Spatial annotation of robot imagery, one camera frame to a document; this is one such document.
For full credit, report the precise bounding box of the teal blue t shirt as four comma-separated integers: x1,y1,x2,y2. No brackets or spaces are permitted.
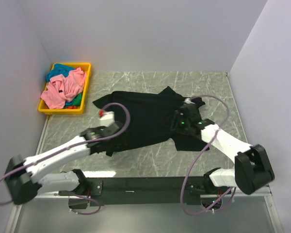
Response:
46,64,75,83

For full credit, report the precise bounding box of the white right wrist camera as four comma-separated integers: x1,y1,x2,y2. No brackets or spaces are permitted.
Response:
184,98,195,104

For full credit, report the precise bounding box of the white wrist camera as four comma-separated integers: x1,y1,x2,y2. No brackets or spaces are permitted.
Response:
184,98,195,104
98,110,114,127

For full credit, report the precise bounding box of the orange red t shirt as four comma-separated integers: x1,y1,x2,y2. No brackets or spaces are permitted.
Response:
64,106,80,110

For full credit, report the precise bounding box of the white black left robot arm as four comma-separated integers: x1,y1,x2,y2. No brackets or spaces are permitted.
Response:
4,122,123,205

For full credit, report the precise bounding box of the aluminium extrusion rail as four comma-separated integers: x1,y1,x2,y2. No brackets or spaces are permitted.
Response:
254,184,273,196

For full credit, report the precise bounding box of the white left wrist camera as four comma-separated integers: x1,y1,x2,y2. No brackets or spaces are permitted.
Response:
98,110,114,127

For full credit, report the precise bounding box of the black t shirt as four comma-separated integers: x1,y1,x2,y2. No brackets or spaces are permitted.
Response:
93,86,206,156

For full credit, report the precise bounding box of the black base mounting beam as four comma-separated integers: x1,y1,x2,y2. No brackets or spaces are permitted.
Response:
58,176,233,208

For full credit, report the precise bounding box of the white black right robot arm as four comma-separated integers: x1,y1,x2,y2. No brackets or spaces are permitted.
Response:
171,103,275,195

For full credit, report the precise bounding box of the pink t shirt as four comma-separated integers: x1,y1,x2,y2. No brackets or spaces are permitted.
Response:
40,68,87,109

